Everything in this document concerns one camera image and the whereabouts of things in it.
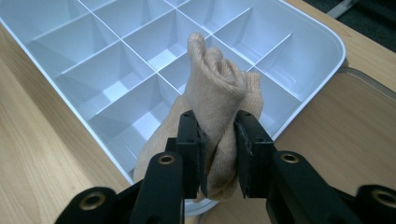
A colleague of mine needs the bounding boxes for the white metal stand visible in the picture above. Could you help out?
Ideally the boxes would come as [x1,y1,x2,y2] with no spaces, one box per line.
[326,0,360,19]

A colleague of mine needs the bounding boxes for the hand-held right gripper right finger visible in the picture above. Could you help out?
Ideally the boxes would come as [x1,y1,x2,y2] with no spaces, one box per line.
[233,109,278,200]

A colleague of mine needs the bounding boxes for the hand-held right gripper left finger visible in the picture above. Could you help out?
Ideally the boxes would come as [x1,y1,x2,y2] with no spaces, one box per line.
[164,109,208,201]

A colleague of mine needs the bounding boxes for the beige sock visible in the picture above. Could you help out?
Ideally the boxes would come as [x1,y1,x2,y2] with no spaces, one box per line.
[133,32,264,202]

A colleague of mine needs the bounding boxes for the white divided storage box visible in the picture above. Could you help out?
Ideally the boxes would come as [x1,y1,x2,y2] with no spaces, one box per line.
[0,0,347,217]

